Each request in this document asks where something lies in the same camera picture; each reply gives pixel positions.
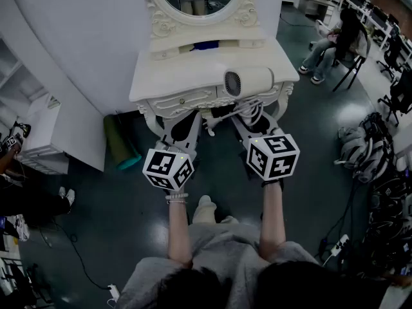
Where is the white ornate dressing table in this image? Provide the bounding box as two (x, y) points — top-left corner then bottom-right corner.
(128, 0), (301, 138)

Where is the black floor cable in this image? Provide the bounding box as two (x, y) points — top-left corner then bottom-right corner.
(37, 216), (112, 291)

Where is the green rolled mat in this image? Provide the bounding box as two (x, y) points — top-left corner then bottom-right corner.
(102, 113), (143, 172)

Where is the pile of white black helmets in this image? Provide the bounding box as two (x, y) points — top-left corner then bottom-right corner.
(333, 112), (395, 183)

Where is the row of white desks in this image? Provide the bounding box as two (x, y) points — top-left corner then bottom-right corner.
(339, 0), (412, 53)

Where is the black metal chair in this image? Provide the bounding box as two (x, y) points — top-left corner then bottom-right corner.
(331, 53), (367, 93)

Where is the white hair dryer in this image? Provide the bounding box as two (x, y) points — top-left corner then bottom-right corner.
(202, 66), (275, 138)

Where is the oval mirror white carved frame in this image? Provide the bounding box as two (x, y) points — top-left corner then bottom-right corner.
(144, 0), (261, 40)

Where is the person's right forearm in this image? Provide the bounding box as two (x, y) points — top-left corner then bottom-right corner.
(258, 182), (287, 261)

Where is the white open shelf cabinet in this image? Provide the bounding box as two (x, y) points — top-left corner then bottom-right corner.
(0, 35), (70, 176)

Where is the black office chair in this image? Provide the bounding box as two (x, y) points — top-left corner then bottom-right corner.
(375, 32), (404, 79)
(377, 66), (412, 127)

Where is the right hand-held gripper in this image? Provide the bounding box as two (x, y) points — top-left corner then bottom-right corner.
(230, 112), (301, 182)

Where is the person's grey top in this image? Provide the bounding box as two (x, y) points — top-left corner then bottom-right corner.
(117, 222), (323, 309)

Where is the pile of black gear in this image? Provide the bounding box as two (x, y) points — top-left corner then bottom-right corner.
(366, 172), (412, 278)

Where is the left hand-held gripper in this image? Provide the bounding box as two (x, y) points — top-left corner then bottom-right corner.
(142, 110), (203, 192)

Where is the person's left forearm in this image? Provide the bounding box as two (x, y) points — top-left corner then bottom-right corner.
(165, 193), (194, 267)

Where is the blue cloth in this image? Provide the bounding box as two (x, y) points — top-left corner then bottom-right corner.
(189, 40), (220, 52)

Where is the white bead bracelet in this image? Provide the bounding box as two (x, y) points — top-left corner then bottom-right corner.
(165, 193), (189, 205)

